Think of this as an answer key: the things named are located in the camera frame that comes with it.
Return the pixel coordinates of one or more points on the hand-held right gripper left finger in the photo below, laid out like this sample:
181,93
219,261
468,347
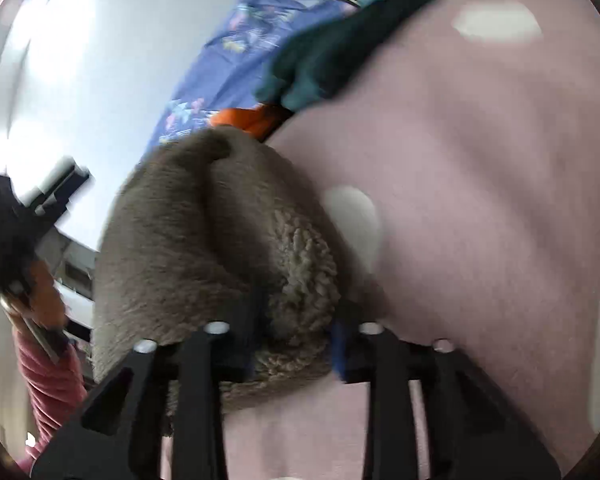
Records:
240,345

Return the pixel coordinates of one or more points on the person's left hand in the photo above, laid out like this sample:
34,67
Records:
47,290

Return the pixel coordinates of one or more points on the brown fleece jacket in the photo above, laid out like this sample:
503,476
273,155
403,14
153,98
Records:
180,235

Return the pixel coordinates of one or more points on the blue tree-print sheet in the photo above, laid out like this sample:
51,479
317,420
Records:
230,50

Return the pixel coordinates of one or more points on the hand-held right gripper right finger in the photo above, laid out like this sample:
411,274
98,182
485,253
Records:
338,355

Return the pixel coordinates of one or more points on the orange garment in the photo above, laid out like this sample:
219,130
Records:
240,117

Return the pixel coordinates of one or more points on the dark green garment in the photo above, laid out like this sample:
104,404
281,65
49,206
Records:
340,55

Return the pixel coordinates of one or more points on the person's left forearm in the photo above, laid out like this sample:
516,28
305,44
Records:
50,390

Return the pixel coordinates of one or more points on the pink dotted bed sheet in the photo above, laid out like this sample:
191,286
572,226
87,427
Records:
480,185

